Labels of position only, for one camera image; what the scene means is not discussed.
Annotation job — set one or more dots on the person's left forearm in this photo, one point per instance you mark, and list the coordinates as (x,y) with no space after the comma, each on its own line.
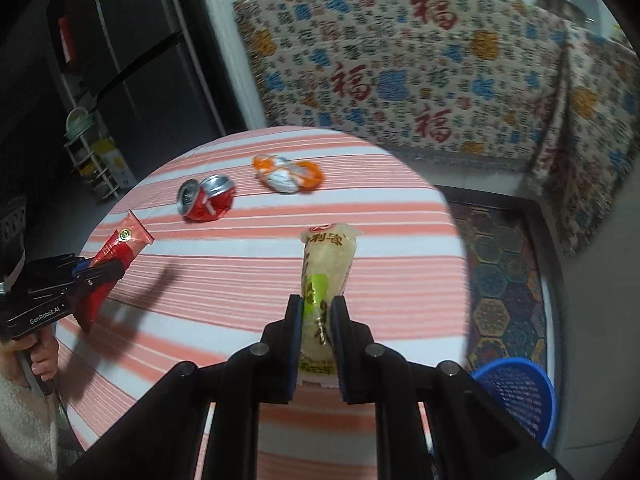
(25,420)

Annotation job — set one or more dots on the yellow printed carton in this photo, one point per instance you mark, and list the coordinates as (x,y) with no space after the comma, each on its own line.
(117,160)

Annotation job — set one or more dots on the person's left hand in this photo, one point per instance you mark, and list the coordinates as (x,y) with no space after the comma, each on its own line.
(44,360)

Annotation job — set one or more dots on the long red snack wrapper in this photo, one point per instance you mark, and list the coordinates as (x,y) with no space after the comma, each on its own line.
(120,245)

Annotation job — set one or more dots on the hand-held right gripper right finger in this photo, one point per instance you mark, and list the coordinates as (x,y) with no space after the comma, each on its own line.
(340,340)

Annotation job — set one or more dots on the beige snack wrapper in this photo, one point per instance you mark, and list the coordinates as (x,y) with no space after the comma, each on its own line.
(325,270)

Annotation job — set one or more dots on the orange snack packet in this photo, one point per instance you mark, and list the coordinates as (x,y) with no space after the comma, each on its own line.
(285,175)

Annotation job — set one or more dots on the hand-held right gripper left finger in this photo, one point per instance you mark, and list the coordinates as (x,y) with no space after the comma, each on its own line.
(296,340)

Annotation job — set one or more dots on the round striped tablecloth table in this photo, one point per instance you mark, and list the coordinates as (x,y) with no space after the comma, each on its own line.
(225,270)

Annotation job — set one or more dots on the metal pot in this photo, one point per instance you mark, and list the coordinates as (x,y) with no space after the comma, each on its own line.
(555,2)

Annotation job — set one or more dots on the dark refrigerator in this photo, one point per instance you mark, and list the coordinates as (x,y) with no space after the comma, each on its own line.
(150,10)

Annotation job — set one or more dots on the grey plastic crate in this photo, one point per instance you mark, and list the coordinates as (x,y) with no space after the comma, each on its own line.
(12,220)

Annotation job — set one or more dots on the pale green pot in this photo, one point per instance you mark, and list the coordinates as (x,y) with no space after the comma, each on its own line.
(80,122)

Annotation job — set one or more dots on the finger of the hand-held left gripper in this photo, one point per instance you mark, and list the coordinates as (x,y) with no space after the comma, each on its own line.
(77,262)
(102,272)

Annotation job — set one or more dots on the blue plastic basket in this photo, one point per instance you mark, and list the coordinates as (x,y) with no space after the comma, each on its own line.
(520,400)

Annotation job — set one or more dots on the patterned hexagon rug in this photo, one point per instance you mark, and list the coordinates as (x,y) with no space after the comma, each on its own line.
(500,270)

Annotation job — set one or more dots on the crushed red soda can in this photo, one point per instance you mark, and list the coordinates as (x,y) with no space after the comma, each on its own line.
(207,202)

